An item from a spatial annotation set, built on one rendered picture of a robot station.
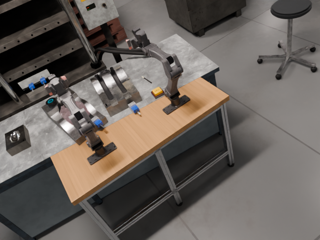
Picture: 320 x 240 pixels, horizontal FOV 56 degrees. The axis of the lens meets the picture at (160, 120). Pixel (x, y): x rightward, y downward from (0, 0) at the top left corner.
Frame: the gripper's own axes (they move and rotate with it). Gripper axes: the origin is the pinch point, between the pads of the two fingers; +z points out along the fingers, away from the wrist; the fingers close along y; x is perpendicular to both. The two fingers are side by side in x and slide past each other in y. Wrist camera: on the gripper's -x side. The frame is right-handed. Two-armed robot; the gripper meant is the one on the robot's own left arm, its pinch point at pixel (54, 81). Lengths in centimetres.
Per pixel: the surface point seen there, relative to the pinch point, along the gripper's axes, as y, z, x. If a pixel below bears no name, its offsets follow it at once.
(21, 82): 23, 74, 24
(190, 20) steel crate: -188, 133, 89
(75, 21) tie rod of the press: -40, 61, -5
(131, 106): -35, -19, 36
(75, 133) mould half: 7.4, -11.7, 34.7
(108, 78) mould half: -35.4, 15.7, 27.8
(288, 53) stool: -219, 5, 107
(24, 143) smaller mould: 41, 9, 34
